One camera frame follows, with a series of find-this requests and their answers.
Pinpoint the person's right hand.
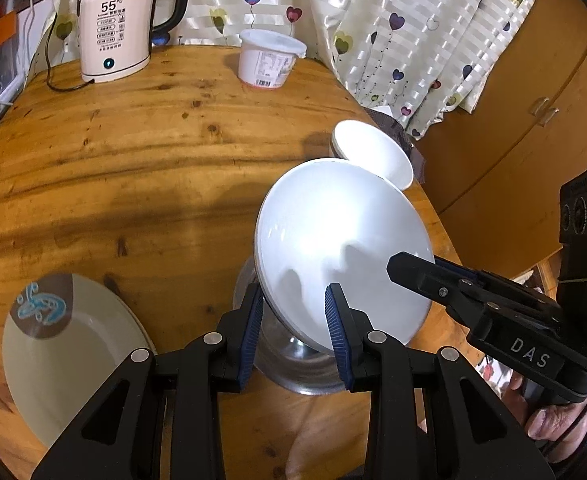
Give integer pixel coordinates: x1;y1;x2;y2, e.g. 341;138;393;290
502;370;587;462

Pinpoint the orange-lid clear storage box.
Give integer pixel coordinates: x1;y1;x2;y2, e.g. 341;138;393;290
0;7;29;106

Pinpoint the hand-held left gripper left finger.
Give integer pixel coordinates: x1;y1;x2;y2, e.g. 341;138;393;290
30;285;265;480

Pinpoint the white plastic tub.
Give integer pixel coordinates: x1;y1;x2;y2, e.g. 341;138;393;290
237;29;307;91

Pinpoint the black kettle power cable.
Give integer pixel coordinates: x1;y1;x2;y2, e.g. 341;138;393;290
44;7;96;94

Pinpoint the large white blue-striped bowl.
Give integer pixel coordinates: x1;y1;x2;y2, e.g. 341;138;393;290
253;157;437;354

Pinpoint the cream electric kettle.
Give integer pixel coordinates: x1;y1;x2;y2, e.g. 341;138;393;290
76;0;195;83

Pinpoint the heart-print striped curtain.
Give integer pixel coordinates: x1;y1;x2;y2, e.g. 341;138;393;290
48;0;549;142

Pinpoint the wooden cabinet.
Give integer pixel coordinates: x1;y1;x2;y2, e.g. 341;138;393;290
413;0;587;301

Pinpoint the small white blue-striped bowl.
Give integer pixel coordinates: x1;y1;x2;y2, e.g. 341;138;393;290
330;120;415;191

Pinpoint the metal cabinet handle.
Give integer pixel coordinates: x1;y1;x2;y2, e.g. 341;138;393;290
532;97;561;126

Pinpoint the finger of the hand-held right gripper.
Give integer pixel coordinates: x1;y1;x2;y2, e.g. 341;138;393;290
434;257;560;321
387;252;505;334

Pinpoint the stainless steel bowl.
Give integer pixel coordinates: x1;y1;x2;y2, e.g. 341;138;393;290
232;260;371;397

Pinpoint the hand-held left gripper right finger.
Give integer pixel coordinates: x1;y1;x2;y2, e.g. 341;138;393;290
325;283;557;480

